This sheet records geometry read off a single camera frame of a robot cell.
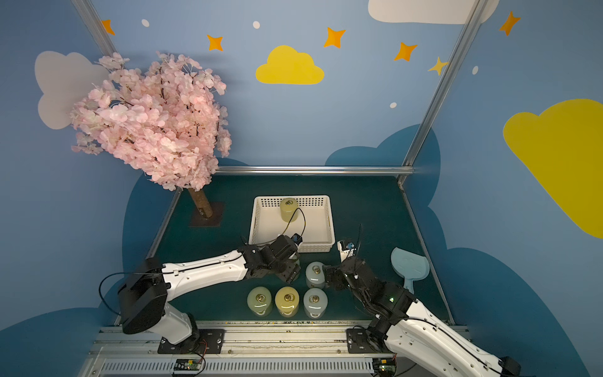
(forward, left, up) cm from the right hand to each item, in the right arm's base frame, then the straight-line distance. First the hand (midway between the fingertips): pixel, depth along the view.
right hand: (339, 261), depth 76 cm
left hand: (+2, +16, -6) cm, 17 cm away
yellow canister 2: (-12, +17, -6) cm, 21 cm away
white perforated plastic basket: (+29, +10, -15) cm, 34 cm away
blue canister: (-12, +7, -7) cm, 15 cm away
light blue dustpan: (+7, -31, -16) cm, 35 cm away
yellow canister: (+27, +20, -9) cm, 35 cm away
